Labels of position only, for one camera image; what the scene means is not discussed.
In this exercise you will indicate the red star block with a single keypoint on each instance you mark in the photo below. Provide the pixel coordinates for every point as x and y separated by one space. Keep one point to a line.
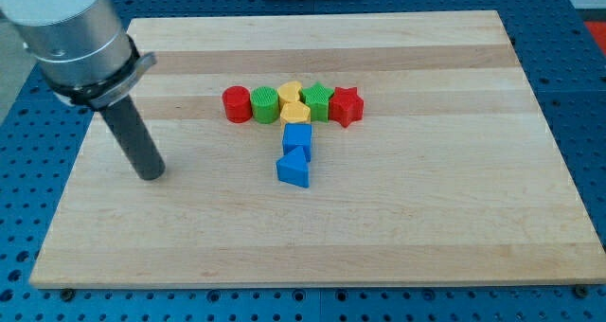
346 106

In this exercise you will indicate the green cylinder block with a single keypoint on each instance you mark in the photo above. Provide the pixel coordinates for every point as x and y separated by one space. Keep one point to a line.
265 104

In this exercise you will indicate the yellow heart block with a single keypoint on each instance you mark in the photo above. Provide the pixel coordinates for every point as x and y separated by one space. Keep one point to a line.
289 92

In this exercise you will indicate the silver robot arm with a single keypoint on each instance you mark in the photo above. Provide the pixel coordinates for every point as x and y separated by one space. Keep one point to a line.
86 56

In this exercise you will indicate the blue cube block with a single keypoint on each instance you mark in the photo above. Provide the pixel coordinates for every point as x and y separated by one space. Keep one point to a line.
298 135

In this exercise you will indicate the red cylinder block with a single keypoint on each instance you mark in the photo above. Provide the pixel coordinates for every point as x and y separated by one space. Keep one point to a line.
237 104

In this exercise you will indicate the blue triangle block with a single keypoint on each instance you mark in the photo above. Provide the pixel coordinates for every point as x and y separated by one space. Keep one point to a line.
292 168

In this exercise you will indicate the yellow pentagon block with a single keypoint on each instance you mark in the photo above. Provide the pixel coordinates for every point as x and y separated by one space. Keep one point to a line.
295 112

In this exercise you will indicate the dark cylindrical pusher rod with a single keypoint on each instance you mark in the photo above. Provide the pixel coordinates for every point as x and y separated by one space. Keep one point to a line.
134 139

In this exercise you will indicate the green star block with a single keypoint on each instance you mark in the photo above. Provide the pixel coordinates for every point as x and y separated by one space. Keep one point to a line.
317 98

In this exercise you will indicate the wooden board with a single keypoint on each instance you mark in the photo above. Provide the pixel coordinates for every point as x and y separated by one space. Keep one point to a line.
451 178

